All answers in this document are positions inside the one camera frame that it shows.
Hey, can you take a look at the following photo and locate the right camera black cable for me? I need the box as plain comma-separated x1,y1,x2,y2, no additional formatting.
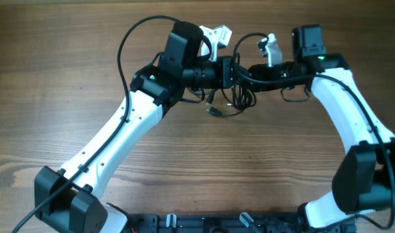
232,32,395,230

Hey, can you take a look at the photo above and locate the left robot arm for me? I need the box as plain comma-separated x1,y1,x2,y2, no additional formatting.
34,19,232,232

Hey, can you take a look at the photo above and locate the camera black cable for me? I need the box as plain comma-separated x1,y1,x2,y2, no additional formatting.
11,15,181,233
232,32,395,230

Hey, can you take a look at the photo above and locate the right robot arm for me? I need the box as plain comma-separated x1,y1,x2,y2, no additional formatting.
249,25,395,230

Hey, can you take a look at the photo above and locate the black USB cable long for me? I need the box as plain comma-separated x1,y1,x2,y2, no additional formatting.
183,85,254,118

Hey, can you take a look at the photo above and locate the left camera black cable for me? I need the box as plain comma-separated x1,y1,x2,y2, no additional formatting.
11,15,181,233

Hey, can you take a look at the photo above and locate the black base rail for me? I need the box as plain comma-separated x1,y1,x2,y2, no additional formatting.
124,212,302,233

